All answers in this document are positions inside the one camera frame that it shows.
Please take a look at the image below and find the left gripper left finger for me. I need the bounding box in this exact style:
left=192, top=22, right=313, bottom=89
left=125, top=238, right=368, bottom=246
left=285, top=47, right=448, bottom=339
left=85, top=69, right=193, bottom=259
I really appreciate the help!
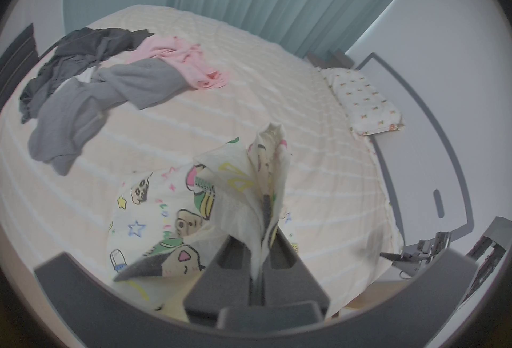
left=183, top=235, right=253, bottom=318

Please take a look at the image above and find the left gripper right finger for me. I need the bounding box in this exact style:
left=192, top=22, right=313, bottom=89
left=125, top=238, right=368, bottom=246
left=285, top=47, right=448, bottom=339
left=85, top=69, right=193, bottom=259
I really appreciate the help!
left=262, top=195, right=331, bottom=317

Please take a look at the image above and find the white printed pyjama top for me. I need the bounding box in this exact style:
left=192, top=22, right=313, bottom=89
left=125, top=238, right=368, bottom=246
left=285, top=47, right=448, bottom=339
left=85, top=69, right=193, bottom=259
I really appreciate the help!
left=107, top=123, right=300, bottom=299

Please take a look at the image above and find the bed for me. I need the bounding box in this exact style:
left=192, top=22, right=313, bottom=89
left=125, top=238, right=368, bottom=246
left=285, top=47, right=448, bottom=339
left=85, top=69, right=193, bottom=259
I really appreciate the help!
left=0, top=5, right=477, bottom=317

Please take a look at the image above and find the white printed pillow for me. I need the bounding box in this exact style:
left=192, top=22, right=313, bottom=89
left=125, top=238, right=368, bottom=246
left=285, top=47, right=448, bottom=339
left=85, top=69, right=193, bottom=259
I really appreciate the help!
left=322, top=67, right=405, bottom=137

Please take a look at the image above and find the grey knit garment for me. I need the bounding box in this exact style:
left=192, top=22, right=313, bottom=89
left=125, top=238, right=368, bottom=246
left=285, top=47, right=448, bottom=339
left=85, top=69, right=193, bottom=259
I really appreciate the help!
left=27, top=58, right=189, bottom=176

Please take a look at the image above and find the grey bedside table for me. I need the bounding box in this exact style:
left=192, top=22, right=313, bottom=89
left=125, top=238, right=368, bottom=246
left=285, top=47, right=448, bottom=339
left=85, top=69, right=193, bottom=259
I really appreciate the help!
left=305, top=49, right=356, bottom=70

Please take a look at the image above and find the pink garment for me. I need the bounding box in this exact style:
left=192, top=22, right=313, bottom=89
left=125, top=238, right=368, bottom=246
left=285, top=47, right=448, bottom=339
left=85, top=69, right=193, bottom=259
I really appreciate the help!
left=127, top=35, right=231, bottom=90

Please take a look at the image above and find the black garment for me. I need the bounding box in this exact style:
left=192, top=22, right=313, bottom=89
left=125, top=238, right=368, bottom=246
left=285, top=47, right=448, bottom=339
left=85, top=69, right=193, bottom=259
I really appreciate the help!
left=19, top=27, right=155, bottom=124

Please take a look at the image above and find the black chest of drawers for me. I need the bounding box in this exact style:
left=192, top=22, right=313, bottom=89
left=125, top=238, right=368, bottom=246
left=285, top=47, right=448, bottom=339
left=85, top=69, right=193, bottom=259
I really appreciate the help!
left=0, top=23, right=39, bottom=109

